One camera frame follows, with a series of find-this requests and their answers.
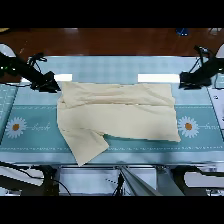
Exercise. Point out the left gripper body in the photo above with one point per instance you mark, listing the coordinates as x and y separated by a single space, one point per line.
46 83

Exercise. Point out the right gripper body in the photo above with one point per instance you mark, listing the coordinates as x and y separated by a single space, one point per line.
190 80

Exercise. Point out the cream T-shirt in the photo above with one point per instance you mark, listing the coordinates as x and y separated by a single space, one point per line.
116 110

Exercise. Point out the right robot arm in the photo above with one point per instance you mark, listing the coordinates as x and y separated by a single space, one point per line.
213 68

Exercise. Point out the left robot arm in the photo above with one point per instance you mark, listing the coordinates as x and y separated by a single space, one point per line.
16 68

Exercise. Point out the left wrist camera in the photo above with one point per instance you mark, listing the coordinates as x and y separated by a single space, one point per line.
39 57

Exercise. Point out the silver frame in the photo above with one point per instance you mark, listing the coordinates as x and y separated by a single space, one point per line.
140 186

